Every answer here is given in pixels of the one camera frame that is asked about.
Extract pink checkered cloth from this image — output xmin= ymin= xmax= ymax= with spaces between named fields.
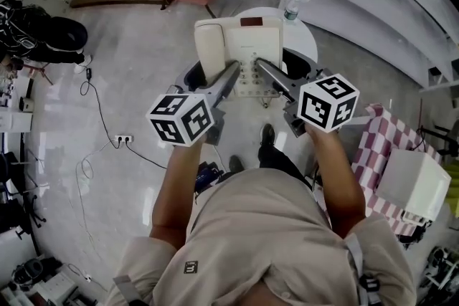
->
xmin=350 ymin=102 xmax=444 ymax=236

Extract black headphones with cables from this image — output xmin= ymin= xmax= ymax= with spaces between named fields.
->
xmin=397 ymin=224 xmax=430 ymax=250

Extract beige telephone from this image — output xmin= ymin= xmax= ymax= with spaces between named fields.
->
xmin=194 ymin=16 xmax=285 ymax=98

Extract person's left forearm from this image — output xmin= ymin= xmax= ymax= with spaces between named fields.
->
xmin=148 ymin=139 xmax=209 ymax=252

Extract person's black trousers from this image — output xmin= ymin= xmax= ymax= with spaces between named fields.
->
xmin=257 ymin=143 xmax=306 ymax=188

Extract person's right black shoe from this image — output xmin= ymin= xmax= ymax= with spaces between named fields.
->
xmin=260 ymin=123 xmax=277 ymax=148

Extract round white table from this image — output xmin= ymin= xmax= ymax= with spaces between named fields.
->
xmin=229 ymin=6 xmax=318 ymax=75

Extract black purple pouch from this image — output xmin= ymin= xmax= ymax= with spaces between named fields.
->
xmin=195 ymin=161 xmax=225 ymax=196

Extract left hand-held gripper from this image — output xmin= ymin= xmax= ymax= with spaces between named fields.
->
xmin=146 ymin=60 xmax=241 ymax=148

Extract person's beige shirt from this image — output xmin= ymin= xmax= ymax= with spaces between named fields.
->
xmin=103 ymin=168 xmax=417 ymax=306

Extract black office chair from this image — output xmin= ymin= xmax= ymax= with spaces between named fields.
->
xmin=0 ymin=186 xmax=47 ymax=232

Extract white cluttered desk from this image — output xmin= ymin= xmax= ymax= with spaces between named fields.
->
xmin=0 ymin=75 xmax=37 ymax=134

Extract person's left black shoe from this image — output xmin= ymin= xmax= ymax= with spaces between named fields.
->
xmin=228 ymin=154 xmax=246 ymax=175

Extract grey shoulder strap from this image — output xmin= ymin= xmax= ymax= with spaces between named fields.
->
xmin=344 ymin=232 xmax=382 ymax=306
xmin=113 ymin=274 xmax=141 ymax=306

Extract lime green object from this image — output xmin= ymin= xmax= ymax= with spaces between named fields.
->
xmin=439 ymin=153 xmax=459 ymax=213

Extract black headset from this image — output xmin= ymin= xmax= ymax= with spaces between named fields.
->
xmin=12 ymin=256 xmax=62 ymax=290

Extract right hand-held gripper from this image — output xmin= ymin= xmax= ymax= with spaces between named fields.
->
xmin=255 ymin=48 xmax=360 ymax=138

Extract person's right forearm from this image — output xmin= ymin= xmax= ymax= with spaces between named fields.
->
xmin=306 ymin=124 xmax=367 ymax=240

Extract white box appliance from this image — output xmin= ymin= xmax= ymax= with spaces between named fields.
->
xmin=374 ymin=148 xmax=453 ymax=225

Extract person's black shoe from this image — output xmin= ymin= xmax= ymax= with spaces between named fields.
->
xmin=228 ymin=154 xmax=246 ymax=175
xmin=260 ymin=123 xmax=277 ymax=148

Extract white shelf rack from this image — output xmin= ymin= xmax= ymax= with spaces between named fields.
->
xmin=279 ymin=0 xmax=459 ymax=94

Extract black cable with adaptor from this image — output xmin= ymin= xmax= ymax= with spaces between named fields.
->
xmin=79 ymin=67 xmax=121 ymax=150

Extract red tripod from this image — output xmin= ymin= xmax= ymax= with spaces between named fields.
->
xmin=22 ymin=59 xmax=55 ymax=86

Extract clear water bottle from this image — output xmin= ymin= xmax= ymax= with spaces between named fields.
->
xmin=283 ymin=0 xmax=303 ymax=23

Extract black white device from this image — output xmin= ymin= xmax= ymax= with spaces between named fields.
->
xmin=419 ymin=246 xmax=459 ymax=290

